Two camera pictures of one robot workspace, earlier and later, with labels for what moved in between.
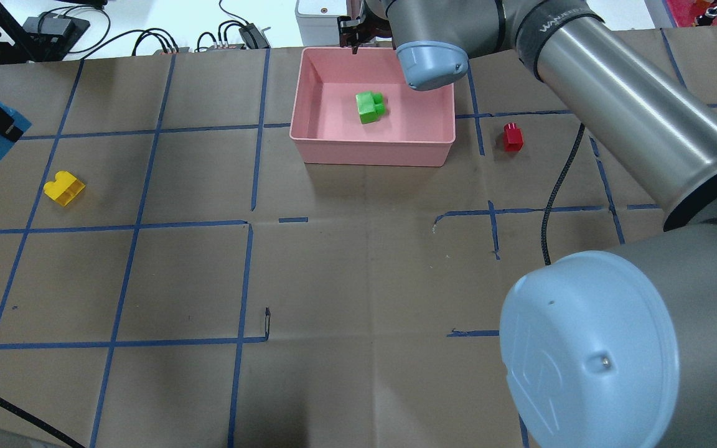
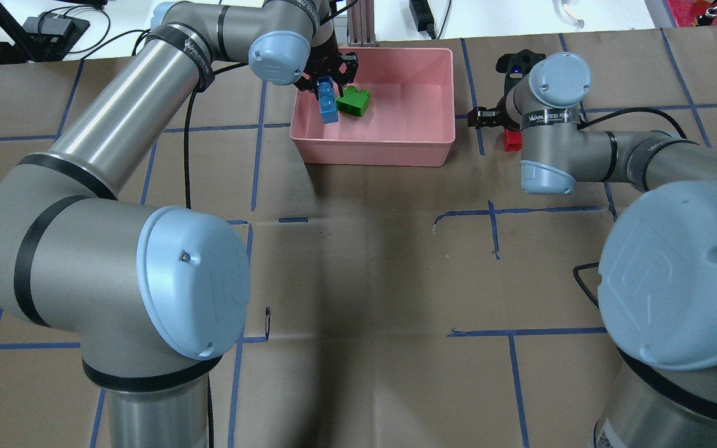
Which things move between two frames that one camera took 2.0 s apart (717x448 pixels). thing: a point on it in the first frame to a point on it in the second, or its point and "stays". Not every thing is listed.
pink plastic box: [358, 109] stays
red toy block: [513, 137] stays
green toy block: [370, 106] to [354, 102]
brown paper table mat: [145, 262] stays
